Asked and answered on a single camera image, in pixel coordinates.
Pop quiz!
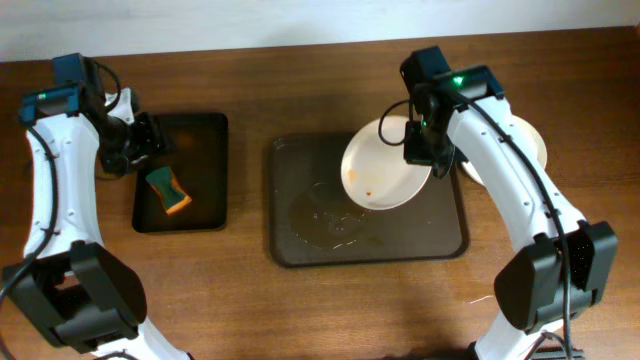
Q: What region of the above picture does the orange green sponge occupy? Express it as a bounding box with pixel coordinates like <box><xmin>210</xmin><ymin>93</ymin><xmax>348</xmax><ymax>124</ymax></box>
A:
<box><xmin>145</xmin><ymin>166</ymin><xmax>192</xmax><ymax>215</ymax></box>

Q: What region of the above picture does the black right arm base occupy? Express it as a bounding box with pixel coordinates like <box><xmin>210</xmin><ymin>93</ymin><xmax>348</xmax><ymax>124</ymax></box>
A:
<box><xmin>529</xmin><ymin>349</ymin><xmax>586</xmax><ymax>360</ymax></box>

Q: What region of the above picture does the white plate top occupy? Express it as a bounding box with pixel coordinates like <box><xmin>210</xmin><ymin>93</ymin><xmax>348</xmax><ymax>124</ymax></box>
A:
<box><xmin>461</xmin><ymin>115</ymin><xmax>548</xmax><ymax>185</ymax></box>

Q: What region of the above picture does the white plate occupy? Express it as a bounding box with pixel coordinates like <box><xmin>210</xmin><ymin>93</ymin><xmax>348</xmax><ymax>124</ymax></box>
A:
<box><xmin>461</xmin><ymin>115</ymin><xmax>548</xmax><ymax>185</ymax></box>
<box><xmin>340</xmin><ymin>119</ymin><xmax>431</xmax><ymax>210</ymax></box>

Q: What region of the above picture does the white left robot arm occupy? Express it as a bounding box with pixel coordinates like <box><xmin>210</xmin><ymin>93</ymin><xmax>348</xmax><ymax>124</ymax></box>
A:
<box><xmin>1</xmin><ymin>53</ymin><xmax>186</xmax><ymax>359</ymax></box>

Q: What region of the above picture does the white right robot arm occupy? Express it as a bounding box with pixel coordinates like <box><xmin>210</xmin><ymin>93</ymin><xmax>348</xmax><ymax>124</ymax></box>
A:
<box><xmin>400</xmin><ymin>46</ymin><xmax>618</xmax><ymax>359</ymax></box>

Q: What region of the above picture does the small black tray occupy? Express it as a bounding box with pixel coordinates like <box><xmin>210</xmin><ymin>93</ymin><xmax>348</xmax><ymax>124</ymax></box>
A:
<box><xmin>132</xmin><ymin>112</ymin><xmax>229</xmax><ymax>234</ymax></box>

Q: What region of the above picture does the large brown tray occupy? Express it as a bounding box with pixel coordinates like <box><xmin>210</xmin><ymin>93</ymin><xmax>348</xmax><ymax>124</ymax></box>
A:
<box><xmin>266</xmin><ymin>133</ymin><xmax>470</xmax><ymax>268</ymax></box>

